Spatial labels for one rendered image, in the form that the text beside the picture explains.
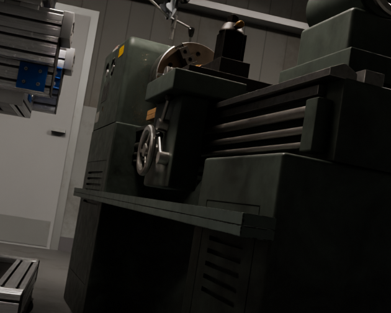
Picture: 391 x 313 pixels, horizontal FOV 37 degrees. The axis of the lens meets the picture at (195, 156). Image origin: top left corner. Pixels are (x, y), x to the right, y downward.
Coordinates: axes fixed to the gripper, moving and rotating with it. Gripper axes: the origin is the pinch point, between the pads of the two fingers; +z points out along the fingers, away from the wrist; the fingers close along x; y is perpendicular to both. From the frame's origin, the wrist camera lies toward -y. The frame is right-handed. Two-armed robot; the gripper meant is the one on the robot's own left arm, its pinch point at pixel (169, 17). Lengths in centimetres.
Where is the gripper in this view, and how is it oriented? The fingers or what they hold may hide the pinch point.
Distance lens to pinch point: 270.0
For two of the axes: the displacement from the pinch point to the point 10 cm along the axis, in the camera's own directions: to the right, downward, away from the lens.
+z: -1.8, 9.8, -1.0
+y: -6.5, -1.9, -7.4
